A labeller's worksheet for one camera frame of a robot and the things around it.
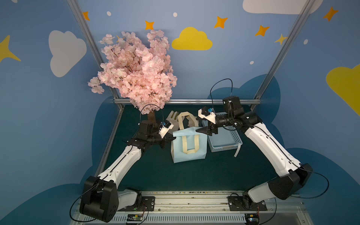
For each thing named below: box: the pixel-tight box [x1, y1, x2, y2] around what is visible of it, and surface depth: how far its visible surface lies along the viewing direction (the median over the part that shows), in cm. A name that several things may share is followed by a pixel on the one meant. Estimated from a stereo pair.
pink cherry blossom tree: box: [87, 30, 178, 120], surface depth 66 cm
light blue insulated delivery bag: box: [170, 111, 208, 164], surface depth 81 cm
